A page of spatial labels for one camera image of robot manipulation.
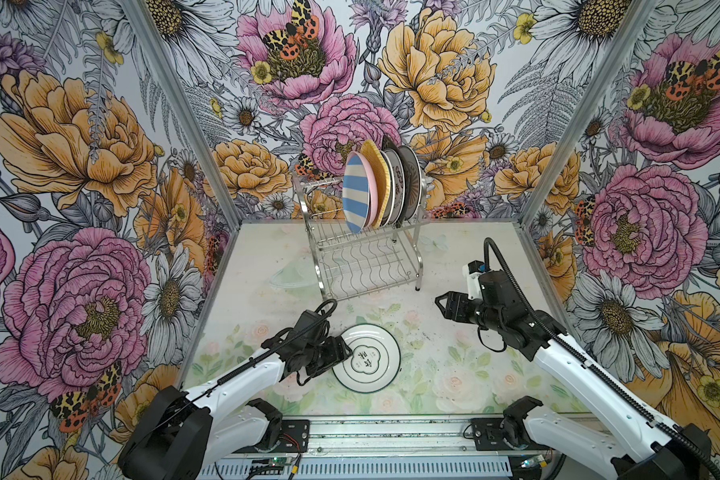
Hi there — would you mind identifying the blue white striped plate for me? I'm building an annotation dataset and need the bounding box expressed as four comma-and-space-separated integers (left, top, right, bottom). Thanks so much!
342, 152, 371, 234

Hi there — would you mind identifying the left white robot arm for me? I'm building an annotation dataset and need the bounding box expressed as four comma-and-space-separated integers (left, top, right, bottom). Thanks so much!
117, 299, 352, 479

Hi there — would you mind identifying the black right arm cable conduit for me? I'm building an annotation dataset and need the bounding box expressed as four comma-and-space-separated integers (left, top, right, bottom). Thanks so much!
482, 237, 720, 480

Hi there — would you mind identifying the white plate orange sunburst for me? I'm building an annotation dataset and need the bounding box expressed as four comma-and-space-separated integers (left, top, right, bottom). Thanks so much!
405, 145, 422, 220

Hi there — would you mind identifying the chrome two-tier dish rack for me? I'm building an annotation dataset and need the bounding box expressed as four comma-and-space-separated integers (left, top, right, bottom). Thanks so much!
294, 176, 426, 301

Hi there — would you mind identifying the white plate black clover outline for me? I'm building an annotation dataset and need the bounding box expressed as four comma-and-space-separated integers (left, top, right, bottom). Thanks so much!
332, 324, 402, 394

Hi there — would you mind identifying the pink plastic plate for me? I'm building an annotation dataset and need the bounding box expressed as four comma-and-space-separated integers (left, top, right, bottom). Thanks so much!
360, 154, 378, 228

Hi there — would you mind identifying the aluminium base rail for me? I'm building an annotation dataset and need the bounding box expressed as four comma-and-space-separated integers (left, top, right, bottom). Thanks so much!
203, 413, 637, 480

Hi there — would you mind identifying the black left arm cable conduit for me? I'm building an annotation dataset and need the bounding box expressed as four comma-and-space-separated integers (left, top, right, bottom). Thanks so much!
125, 298, 339, 445

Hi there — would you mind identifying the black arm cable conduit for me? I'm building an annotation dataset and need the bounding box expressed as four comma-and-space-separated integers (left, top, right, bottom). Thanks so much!
482, 237, 720, 480
125, 298, 339, 445

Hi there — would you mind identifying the black square floral plate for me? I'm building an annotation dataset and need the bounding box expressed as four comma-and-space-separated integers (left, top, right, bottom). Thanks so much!
382, 136, 413, 221

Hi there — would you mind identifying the yellow woven-pattern tray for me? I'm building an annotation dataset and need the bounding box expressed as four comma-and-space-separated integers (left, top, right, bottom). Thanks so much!
360, 140, 392, 228

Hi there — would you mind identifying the white plate green red rim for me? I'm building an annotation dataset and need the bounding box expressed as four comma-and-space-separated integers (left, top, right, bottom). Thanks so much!
385, 149, 401, 225

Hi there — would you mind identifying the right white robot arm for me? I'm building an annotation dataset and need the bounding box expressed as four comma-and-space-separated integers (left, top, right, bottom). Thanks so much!
435, 270, 720, 479

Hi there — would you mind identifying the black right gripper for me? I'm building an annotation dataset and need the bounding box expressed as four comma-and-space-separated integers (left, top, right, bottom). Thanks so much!
434, 290, 504, 333

